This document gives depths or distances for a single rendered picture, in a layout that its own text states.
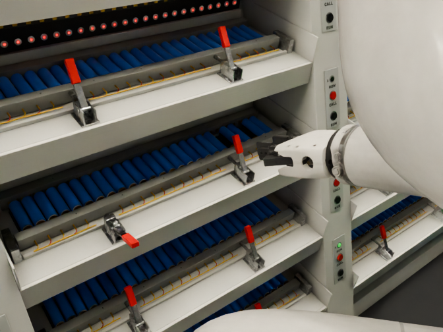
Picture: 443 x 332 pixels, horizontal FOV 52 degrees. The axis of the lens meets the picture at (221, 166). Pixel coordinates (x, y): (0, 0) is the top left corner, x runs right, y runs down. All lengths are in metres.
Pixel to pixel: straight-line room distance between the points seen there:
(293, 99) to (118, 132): 0.42
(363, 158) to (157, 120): 0.32
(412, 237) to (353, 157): 0.84
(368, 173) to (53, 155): 0.42
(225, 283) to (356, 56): 0.78
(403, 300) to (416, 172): 1.27
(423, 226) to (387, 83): 1.30
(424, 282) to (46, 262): 1.11
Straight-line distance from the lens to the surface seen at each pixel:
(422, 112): 0.17
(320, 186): 1.00
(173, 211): 0.80
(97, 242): 0.76
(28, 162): 0.67
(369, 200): 1.19
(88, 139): 0.68
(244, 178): 0.85
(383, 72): 0.18
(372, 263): 1.30
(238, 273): 0.95
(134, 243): 0.69
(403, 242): 1.39
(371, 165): 0.58
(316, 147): 0.64
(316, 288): 1.16
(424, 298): 1.46
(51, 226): 0.76
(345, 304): 1.23
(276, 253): 1.00
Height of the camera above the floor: 0.90
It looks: 22 degrees down
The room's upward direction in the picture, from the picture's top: 8 degrees counter-clockwise
